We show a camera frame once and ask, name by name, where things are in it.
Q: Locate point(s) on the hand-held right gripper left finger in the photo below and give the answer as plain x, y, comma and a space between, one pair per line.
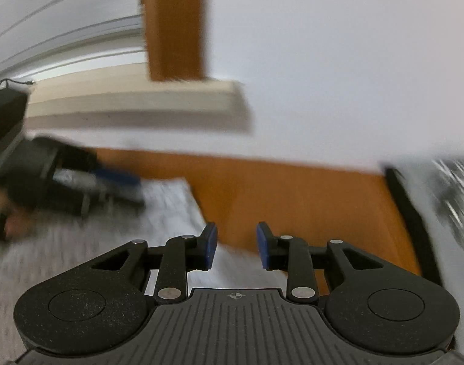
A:
211, 245

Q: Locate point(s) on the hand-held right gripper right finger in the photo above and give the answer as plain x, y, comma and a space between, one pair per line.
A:
263, 245

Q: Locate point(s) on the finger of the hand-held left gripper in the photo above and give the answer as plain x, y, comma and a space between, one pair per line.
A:
121, 199
118, 178

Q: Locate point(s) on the white checker print garment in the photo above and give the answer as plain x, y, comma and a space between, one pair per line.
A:
102, 235

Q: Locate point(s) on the person's left hand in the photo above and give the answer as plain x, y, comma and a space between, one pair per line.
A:
19, 224

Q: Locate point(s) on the beige window sill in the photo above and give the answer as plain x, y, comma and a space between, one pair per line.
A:
140, 97

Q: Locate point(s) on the black cloth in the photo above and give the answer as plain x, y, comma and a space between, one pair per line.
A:
414, 216

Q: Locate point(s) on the white window blind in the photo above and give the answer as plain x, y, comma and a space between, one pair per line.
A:
64, 15

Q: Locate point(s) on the grey printed sweatshirt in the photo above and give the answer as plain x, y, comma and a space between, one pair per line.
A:
456, 190

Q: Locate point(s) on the wooden window frame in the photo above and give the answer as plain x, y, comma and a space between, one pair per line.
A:
175, 26

